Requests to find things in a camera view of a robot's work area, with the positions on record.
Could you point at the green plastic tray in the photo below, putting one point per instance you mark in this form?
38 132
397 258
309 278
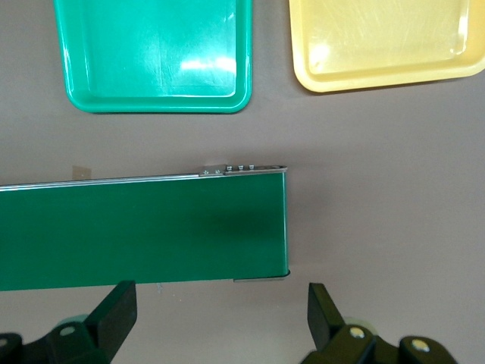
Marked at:
151 45

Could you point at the green conveyor belt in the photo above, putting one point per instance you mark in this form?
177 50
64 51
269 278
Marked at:
132 227

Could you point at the brown tape piece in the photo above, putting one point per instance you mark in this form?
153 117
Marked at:
81 172

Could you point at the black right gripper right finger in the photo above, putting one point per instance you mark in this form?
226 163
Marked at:
329 330

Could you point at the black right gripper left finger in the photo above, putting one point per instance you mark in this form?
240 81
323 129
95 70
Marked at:
113 322

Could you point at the yellow plastic tray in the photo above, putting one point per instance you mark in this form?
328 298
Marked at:
379 38

